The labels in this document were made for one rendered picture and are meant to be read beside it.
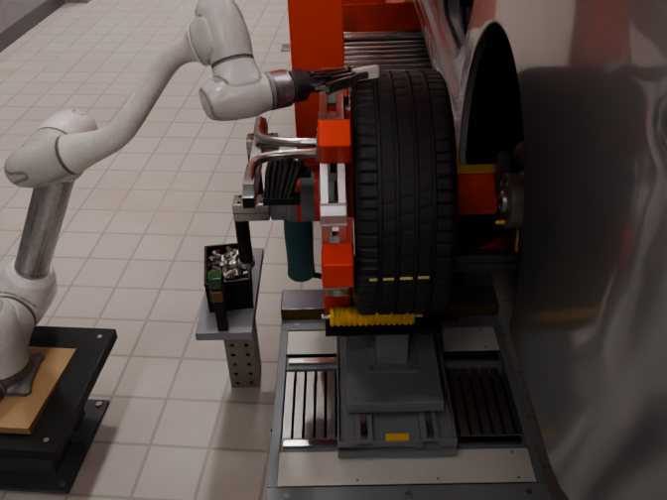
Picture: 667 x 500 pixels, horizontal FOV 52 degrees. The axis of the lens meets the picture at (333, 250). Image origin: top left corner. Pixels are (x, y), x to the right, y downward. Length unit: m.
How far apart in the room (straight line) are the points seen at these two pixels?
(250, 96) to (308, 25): 0.56
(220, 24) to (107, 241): 1.94
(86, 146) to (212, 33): 0.42
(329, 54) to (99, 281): 1.55
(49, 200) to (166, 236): 1.33
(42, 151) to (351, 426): 1.19
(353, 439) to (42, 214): 1.13
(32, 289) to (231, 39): 1.06
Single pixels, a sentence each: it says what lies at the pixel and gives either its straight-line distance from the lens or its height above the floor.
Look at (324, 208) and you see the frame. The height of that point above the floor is 0.97.
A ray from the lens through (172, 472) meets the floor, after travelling 2.35.
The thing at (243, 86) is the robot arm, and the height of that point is 1.24.
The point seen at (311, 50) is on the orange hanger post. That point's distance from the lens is 2.12.
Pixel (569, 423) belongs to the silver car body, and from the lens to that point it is 1.27.
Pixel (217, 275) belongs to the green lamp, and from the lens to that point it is 1.95.
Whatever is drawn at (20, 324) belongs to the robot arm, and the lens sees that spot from 2.23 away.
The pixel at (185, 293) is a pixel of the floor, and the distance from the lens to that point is 2.97.
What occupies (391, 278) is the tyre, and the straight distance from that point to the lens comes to 1.65.
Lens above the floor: 1.85
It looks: 36 degrees down
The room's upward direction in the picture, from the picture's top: 2 degrees counter-clockwise
